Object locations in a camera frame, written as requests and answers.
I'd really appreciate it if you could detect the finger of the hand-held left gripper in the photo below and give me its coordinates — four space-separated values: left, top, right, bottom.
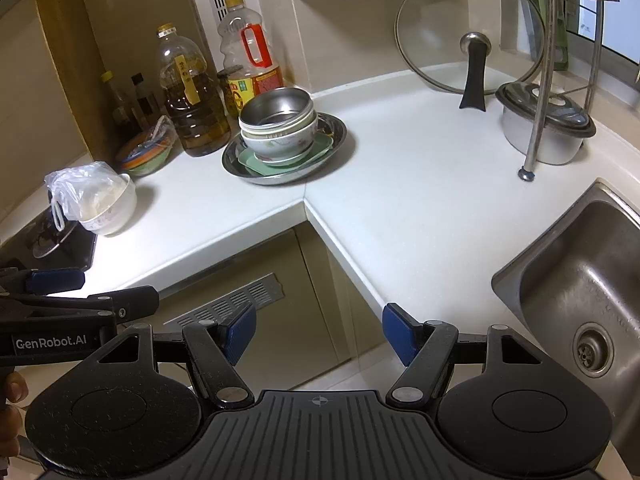
0 285 161 333
0 267 86 297

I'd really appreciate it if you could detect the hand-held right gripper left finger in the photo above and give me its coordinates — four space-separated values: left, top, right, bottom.
95 304 258 411

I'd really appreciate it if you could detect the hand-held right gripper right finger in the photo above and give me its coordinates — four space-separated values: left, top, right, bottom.
381 302 543 408

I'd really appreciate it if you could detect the green rectangular plate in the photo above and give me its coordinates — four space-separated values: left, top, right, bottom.
237 132 335 177

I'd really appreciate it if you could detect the white floral ceramic bowl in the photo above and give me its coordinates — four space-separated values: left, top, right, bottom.
240 120 317 167

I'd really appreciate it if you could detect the small white saucer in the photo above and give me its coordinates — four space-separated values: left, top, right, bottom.
254 149 323 168

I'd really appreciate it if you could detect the stainless steel plate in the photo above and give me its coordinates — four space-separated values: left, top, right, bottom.
221 112 348 187

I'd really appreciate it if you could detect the cream plastic bowl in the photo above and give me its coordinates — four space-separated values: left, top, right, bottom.
240 105 318 138

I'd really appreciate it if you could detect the stainless steel bowl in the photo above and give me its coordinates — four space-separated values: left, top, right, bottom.
238 86 316 128

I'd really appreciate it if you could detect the person's left hand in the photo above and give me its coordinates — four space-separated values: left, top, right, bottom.
0 370 31 456

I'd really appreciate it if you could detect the black gas stove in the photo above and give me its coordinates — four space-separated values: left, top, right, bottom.
0 205 98 276

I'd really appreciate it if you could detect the cabinet vent grille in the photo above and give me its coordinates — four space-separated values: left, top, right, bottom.
163 272 286 331

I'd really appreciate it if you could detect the white patterned bowl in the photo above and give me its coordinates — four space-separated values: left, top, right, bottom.
80 174 137 237

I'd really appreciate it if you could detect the beige cabinet door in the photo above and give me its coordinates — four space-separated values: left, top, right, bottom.
150 222 358 376

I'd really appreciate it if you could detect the clear plastic bag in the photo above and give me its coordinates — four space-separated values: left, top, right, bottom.
44 161 126 233

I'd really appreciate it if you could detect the multicoloured bowl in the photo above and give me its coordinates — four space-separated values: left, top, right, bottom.
116 125 178 177

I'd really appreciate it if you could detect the stainless steel sink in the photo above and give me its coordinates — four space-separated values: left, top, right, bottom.
491 180 640 461

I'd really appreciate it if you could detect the small bottle yellow cap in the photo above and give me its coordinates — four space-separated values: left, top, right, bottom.
100 71 133 133

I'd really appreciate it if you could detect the large oil bottle yellow cap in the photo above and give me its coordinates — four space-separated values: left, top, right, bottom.
159 23 232 157

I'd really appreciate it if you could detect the sink drain strainer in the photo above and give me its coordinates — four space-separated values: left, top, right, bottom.
572 322 615 378

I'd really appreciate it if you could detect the small dark sauce bottle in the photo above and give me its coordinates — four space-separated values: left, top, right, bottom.
129 74 161 131

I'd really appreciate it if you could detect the stainless steel pot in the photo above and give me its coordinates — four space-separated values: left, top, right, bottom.
501 105 586 166

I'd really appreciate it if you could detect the metal dish rack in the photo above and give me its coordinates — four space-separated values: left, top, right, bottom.
517 0 621 182

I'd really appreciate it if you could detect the dark steel pot lid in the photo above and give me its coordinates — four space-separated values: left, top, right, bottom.
495 81 597 140

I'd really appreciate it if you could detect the window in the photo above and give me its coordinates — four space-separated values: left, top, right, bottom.
565 0 640 86

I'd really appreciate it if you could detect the oil bottle red handle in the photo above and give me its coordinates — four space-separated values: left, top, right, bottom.
218 0 284 106

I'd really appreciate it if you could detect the glass pot lid black handle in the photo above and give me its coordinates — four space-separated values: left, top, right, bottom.
395 0 546 111

